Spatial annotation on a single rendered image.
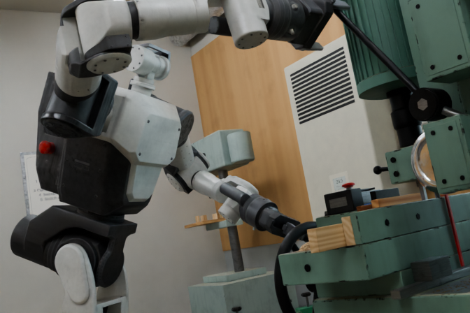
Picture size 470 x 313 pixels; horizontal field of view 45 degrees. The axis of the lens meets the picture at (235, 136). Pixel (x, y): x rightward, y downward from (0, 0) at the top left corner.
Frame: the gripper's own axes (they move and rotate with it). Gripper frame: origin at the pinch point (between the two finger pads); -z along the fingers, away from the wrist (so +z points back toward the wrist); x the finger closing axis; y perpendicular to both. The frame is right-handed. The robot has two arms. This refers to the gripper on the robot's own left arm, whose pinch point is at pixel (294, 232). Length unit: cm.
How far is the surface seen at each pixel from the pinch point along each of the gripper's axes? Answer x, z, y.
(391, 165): 15.6, -27.5, 24.4
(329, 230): 40, -37, 8
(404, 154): 16.7, -30.0, 27.3
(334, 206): 13.4, -17.3, 11.2
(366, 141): -100, 60, 42
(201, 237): -176, 209, -57
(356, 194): 13.0, -21.0, 15.7
